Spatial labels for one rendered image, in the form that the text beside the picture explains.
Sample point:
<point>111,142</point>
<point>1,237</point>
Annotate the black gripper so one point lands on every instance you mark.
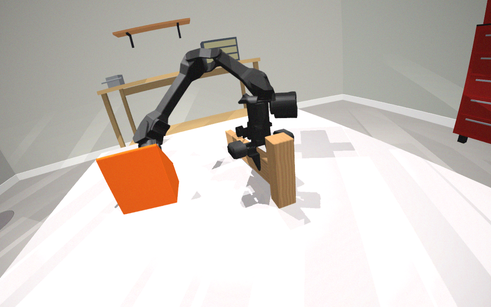
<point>258,132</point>

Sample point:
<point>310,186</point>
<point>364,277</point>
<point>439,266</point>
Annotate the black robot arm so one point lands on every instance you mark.
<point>154,126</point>

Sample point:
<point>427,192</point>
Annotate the wooden post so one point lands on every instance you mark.
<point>281,164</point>

